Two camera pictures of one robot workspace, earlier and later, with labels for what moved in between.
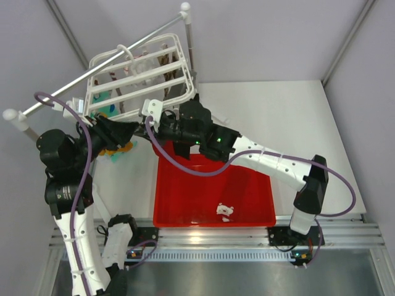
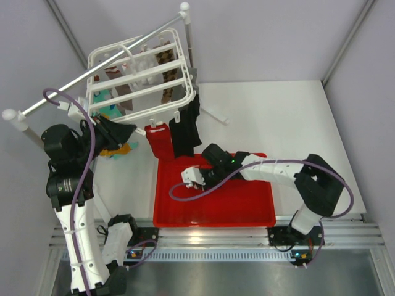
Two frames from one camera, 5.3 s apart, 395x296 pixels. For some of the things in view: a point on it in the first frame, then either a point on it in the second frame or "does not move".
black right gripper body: x=173 y=130 -> x=212 y=177
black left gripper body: x=102 y=139 does not move
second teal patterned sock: x=108 y=111 does not move
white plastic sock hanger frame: x=123 y=80 does not move
